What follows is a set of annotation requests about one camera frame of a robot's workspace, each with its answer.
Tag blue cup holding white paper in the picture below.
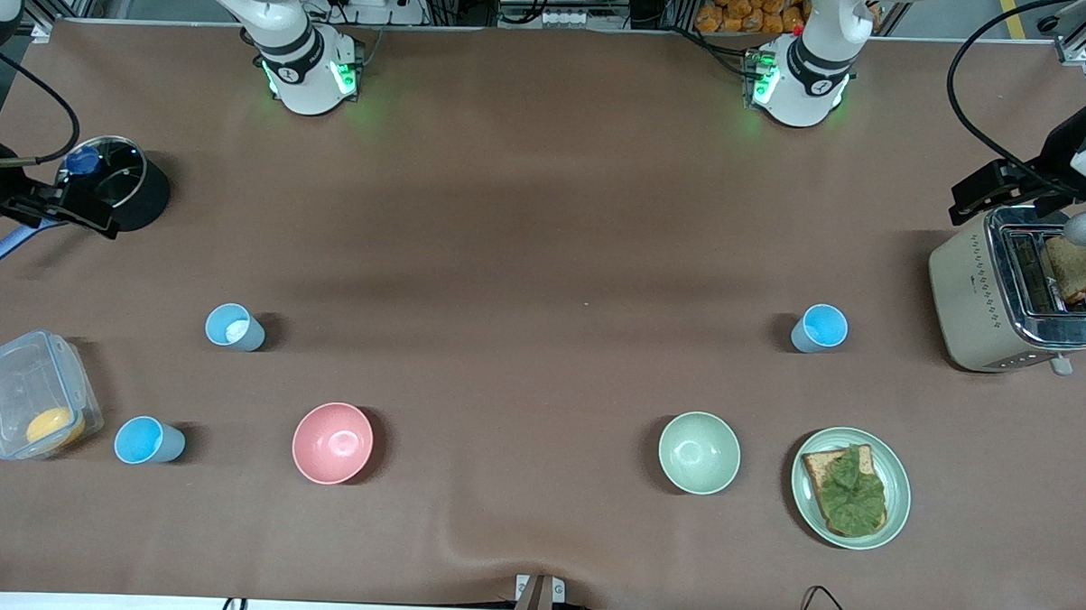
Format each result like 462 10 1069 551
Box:
204 301 267 353

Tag blue plastic utensil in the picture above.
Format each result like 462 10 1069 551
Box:
0 214 64 273

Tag glass lid with blue knob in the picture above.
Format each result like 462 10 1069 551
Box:
55 134 149 213

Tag beige and chrome toaster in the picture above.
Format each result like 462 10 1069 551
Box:
924 202 1086 377

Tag brown bread slice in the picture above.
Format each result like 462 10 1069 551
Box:
1040 234 1086 305

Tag clear plastic lidded container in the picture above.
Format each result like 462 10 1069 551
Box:
0 328 107 465

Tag pale green plate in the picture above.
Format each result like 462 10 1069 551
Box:
788 425 914 552

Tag bag of orange buns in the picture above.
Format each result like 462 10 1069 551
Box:
694 0 812 37

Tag toast slice under lettuce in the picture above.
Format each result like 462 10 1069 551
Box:
799 442 891 539

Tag green lettuce leaf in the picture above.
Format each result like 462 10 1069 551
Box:
813 444 890 537

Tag pink bowl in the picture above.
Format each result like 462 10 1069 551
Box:
290 400 376 487

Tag pale green bowl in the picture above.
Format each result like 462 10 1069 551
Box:
655 410 743 497

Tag brown table mat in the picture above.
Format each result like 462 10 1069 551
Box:
0 11 1086 610

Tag metal table clamp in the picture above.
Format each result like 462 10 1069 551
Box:
507 573 567 610

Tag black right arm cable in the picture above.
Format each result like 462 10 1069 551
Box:
0 50 85 171

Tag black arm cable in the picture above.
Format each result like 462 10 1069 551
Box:
943 0 1086 185
0 50 85 171

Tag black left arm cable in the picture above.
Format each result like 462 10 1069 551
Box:
943 0 1086 185

